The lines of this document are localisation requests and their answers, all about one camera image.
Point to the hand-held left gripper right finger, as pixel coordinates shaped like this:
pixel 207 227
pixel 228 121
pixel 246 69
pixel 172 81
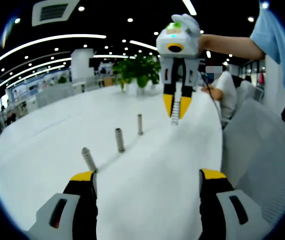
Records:
pixel 212 200

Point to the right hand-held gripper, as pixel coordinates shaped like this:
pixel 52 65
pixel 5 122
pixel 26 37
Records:
pixel 180 42

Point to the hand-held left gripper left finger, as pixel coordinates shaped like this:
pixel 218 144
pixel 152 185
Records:
pixel 82 200

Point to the person's right forearm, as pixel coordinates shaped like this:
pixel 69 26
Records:
pixel 230 45

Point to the green potted plant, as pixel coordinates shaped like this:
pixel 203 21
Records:
pixel 138 71

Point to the white mesh chair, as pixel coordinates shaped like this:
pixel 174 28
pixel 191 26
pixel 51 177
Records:
pixel 260 150

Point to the person's body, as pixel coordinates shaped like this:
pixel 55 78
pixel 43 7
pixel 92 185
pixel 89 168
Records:
pixel 280 42

